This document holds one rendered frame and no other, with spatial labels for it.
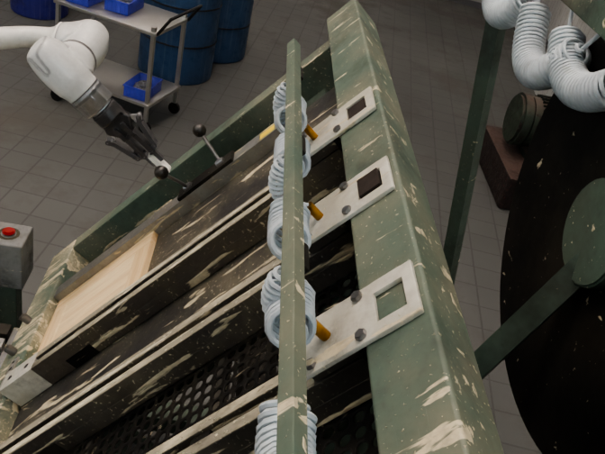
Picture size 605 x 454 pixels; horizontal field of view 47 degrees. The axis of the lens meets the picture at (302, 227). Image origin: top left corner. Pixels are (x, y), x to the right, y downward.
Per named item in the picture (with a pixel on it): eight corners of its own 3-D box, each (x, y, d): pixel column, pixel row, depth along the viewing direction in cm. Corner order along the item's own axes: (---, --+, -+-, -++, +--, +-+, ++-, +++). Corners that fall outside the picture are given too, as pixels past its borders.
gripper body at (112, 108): (115, 91, 178) (142, 117, 182) (94, 111, 181) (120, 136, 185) (109, 104, 172) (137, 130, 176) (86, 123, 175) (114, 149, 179)
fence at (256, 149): (67, 295, 215) (58, 286, 213) (307, 114, 182) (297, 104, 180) (63, 304, 211) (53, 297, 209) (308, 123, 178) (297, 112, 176)
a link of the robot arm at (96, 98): (76, 95, 179) (94, 111, 182) (67, 109, 172) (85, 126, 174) (100, 73, 176) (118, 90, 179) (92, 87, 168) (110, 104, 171)
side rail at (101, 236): (101, 258, 238) (76, 238, 234) (359, 62, 200) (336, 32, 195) (97, 268, 233) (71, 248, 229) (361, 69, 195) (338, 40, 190)
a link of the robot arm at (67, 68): (90, 89, 167) (107, 65, 177) (38, 40, 160) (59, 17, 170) (62, 113, 172) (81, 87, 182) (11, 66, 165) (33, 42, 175)
